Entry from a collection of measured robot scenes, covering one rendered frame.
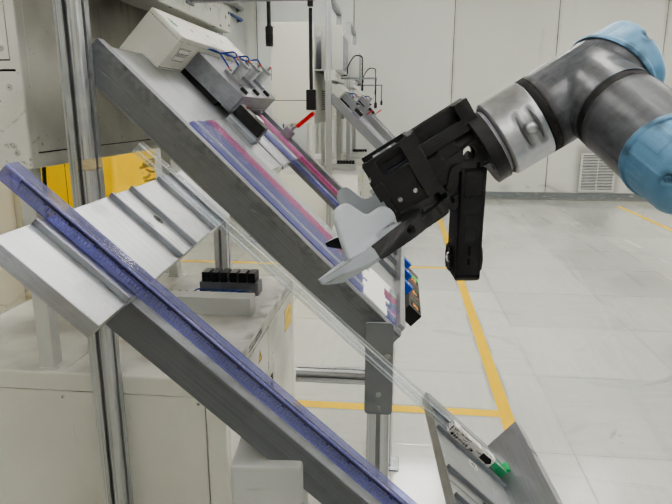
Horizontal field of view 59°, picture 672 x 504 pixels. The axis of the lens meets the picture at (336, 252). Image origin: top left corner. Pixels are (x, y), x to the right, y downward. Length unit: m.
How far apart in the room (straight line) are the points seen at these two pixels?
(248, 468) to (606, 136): 0.40
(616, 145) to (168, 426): 0.95
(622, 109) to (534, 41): 7.29
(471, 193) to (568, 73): 0.13
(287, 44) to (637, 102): 4.19
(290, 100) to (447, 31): 3.47
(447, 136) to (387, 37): 7.12
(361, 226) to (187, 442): 0.78
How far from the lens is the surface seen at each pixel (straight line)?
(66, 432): 1.32
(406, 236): 0.53
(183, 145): 1.05
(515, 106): 0.56
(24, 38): 1.19
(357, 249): 0.52
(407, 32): 7.67
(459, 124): 0.57
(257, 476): 0.53
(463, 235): 0.58
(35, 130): 1.19
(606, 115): 0.54
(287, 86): 4.61
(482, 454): 0.68
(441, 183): 0.57
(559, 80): 0.57
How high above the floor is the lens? 1.10
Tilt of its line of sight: 13 degrees down
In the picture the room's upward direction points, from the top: straight up
